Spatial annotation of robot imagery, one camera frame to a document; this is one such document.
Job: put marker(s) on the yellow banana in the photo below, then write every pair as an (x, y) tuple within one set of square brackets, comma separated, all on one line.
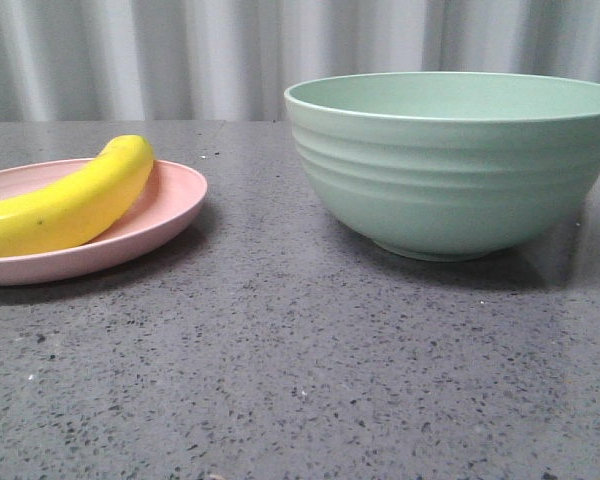
[(80, 206)]

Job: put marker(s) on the pink plate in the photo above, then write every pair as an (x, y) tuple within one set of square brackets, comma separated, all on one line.
[(170, 201)]

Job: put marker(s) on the green ribbed bowl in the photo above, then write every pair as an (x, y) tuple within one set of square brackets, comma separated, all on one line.
[(447, 166)]

